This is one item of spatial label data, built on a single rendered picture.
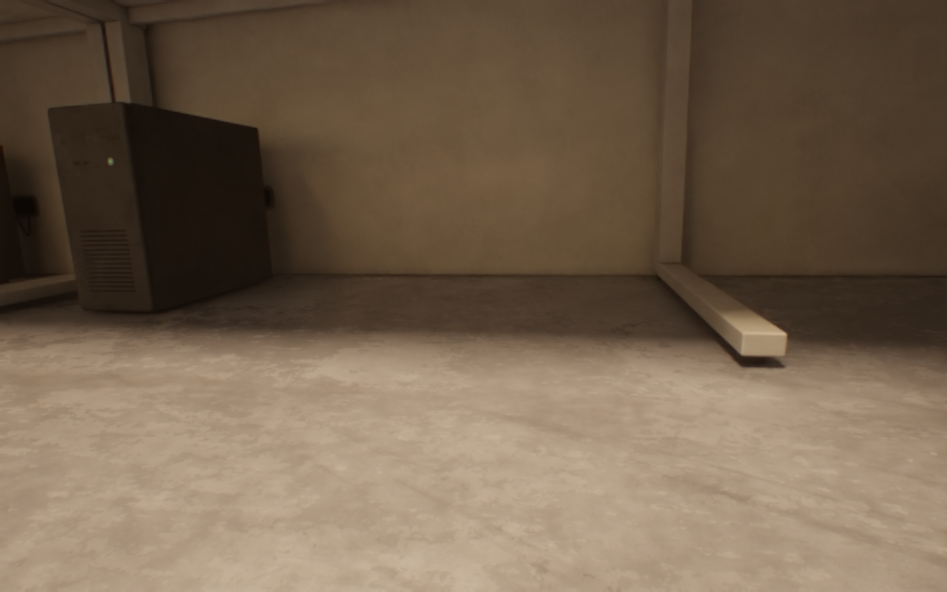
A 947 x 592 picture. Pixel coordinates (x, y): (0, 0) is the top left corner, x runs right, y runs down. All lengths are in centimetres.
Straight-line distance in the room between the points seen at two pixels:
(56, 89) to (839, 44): 212
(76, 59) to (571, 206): 151
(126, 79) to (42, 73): 42
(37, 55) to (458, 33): 130
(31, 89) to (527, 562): 202
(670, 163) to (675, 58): 22
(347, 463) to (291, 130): 122
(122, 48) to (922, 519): 178
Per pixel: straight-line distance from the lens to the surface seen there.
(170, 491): 47
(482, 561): 34
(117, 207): 118
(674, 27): 131
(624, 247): 137
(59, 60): 207
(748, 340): 69
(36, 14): 196
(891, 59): 155
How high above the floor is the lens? 21
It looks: 11 degrees down
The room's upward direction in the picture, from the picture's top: 2 degrees counter-clockwise
